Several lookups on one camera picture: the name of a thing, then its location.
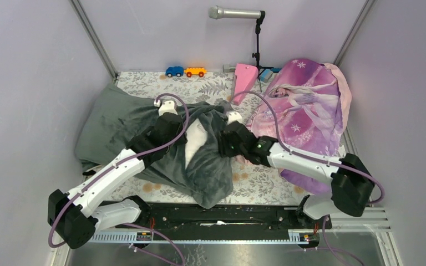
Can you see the black microphone stand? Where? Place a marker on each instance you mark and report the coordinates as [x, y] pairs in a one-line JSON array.
[[256, 54]]

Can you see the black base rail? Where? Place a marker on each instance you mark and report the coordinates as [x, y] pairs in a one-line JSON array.
[[185, 223]]

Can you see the blue toy car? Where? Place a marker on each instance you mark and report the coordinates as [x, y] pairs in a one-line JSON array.
[[173, 71]]

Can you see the grey plush pillowcase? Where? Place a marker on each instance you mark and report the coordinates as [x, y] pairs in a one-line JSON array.
[[190, 165]]

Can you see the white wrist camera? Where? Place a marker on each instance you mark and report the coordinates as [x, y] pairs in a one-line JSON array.
[[166, 106], [234, 116]]

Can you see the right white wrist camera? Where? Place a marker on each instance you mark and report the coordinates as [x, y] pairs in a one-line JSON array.
[[234, 116]]

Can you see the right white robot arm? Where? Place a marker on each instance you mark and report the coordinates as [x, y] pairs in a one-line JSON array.
[[350, 182]]

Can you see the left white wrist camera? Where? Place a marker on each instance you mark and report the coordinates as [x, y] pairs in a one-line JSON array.
[[166, 106]]

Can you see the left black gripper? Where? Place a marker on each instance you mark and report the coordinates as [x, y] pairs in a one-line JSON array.
[[181, 139]]

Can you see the white pillow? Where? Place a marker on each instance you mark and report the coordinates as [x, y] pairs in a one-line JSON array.
[[196, 137]]

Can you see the purple princess print blanket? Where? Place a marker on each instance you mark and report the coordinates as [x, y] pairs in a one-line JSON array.
[[307, 107]]

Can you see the light blue small box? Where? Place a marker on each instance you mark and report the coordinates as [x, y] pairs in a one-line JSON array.
[[266, 75]]

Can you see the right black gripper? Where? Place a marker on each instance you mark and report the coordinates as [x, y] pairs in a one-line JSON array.
[[224, 147]]

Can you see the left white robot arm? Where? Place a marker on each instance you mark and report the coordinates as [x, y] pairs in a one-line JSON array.
[[75, 216]]

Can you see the orange toy car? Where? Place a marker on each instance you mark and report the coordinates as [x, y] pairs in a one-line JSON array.
[[189, 72]]

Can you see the floral table cloth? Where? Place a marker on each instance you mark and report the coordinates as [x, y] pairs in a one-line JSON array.
[[252, 184]]

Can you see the pink wedge block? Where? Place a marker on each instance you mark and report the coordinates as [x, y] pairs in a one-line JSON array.
[[244, 79]]

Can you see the silver microphone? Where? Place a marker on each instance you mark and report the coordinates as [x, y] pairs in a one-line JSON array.
[[217, 12]]

